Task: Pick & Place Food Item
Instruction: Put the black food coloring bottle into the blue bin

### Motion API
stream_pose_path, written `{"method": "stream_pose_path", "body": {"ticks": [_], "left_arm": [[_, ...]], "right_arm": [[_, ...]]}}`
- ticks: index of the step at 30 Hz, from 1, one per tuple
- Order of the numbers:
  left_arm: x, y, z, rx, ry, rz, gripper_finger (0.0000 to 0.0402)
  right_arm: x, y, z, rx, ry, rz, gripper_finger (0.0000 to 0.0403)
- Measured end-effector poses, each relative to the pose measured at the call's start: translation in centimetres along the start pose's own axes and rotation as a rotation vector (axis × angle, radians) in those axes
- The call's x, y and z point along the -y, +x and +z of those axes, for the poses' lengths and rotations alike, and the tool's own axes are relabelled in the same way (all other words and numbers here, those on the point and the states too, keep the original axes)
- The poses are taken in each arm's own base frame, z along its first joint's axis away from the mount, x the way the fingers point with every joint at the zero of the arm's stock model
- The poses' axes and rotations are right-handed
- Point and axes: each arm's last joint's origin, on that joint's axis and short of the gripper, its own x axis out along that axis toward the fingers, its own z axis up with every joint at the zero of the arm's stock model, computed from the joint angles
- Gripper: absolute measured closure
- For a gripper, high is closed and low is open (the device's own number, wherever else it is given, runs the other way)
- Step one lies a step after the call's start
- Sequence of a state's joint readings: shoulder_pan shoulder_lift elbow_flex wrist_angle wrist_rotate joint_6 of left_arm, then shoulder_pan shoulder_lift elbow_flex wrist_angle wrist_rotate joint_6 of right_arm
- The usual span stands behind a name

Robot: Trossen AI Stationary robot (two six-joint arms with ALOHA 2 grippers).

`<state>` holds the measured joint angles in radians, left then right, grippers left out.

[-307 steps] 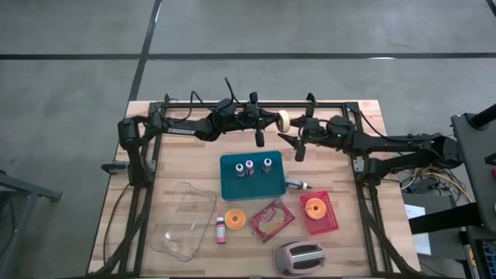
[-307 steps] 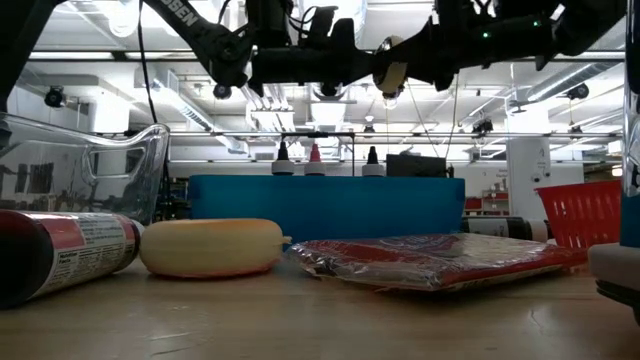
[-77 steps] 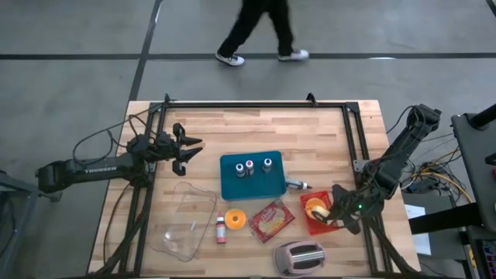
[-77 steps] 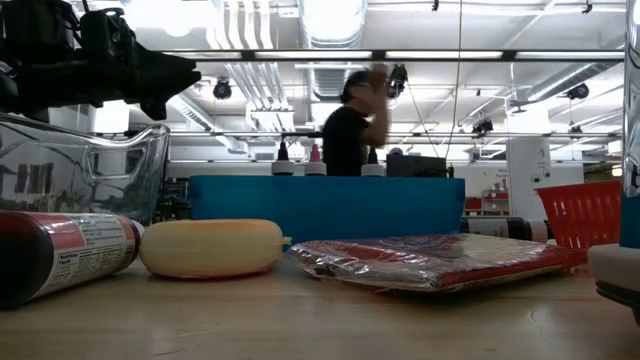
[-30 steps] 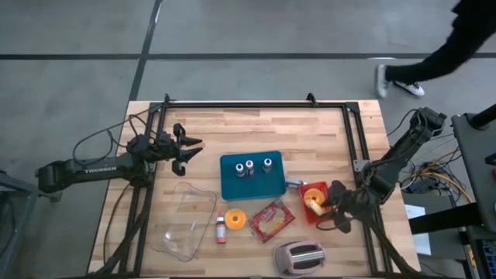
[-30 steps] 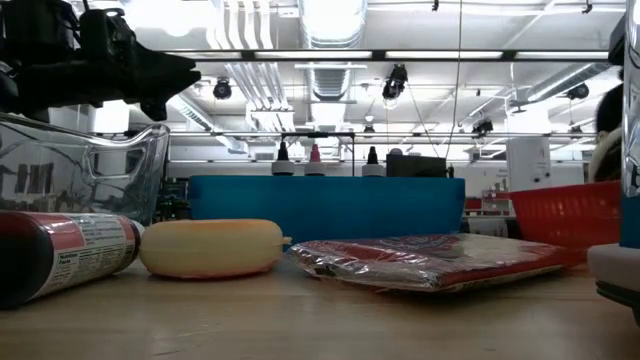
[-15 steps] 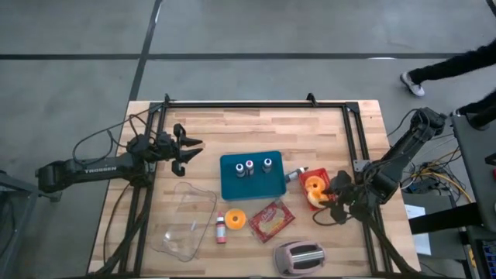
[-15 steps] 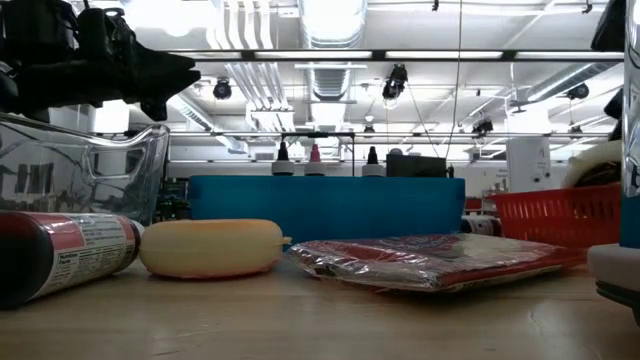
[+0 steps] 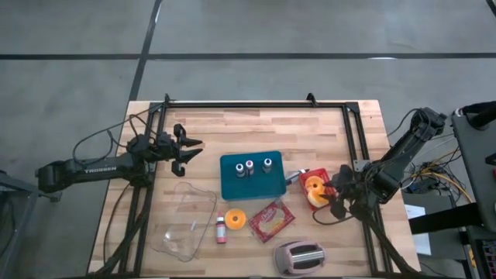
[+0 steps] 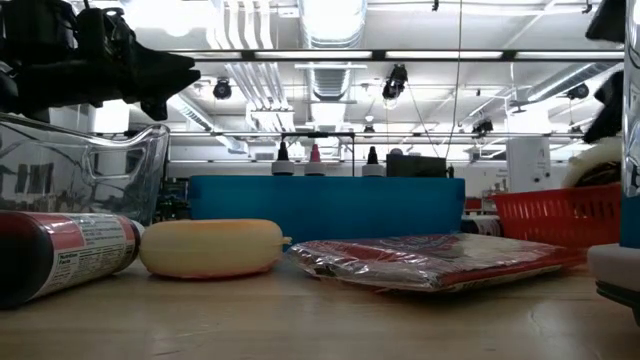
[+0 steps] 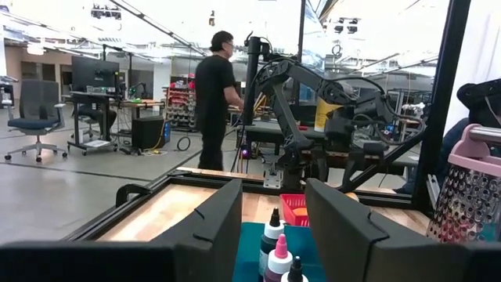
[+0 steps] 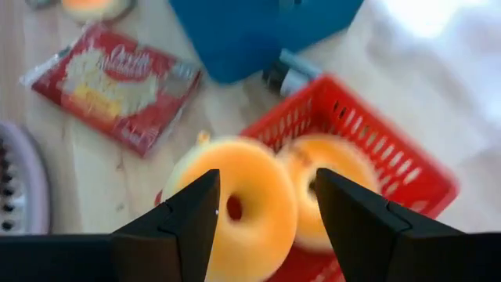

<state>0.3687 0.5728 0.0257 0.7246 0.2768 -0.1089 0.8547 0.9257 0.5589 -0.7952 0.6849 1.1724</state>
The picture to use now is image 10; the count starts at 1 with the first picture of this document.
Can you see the teal plastic bin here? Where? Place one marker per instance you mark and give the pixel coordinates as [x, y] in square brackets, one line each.
[325, 210]

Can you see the black ceiling spotlight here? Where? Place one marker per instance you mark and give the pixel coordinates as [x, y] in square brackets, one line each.
[221, 89]
[577, 91]
[395, 80]
[482, 126]

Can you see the grey chrome toaster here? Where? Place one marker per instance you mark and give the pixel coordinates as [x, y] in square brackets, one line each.
[615, 270]

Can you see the black overhead light beam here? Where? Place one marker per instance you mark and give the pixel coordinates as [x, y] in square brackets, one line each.
[320, 54]

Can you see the silver small bottle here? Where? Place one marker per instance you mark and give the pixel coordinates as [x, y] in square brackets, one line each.
[480, 226]

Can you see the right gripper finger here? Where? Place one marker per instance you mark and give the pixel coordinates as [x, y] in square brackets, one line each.
[611, 107]

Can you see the silver ventilation duct with grill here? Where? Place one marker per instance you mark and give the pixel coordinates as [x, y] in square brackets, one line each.
[332, 30]

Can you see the black monitor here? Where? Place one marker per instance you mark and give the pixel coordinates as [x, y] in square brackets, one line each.
[417, 166]

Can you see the white pillar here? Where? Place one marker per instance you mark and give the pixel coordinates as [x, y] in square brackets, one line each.
[542, 170]

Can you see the red shelf unit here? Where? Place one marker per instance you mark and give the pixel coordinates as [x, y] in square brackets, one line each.
[480, 202]

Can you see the red foil snack packet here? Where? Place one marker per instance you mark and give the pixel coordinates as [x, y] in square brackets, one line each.
[430, 260]

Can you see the orange frosted toy donut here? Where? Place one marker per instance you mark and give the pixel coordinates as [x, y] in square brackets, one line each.
[212, 247]

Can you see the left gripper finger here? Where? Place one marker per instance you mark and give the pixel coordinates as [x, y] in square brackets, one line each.
[155, 109]
[165, 72]

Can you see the red plastic basket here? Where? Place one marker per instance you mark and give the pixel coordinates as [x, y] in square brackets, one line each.
[550, 220]

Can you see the clear plastic container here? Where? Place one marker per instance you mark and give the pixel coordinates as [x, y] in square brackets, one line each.
[150, 165]

